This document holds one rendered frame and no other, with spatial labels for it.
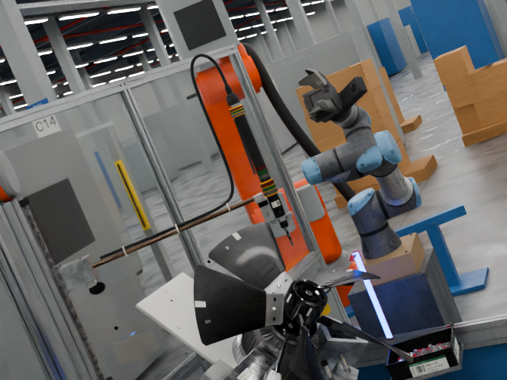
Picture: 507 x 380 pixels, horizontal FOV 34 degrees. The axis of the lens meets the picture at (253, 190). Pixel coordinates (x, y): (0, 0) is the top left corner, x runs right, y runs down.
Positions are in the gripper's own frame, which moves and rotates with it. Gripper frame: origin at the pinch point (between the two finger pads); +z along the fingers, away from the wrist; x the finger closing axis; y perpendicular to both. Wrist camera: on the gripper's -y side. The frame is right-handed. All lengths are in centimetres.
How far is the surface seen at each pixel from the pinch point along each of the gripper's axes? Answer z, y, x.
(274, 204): -35, 35, -12
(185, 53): -303, 183, 221
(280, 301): -35, 42, -40
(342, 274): -66, 33, -32
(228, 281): -20, 49, -33
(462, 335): -92, 9, -60
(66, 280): -6, 93, -17
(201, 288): -13, 54, -34
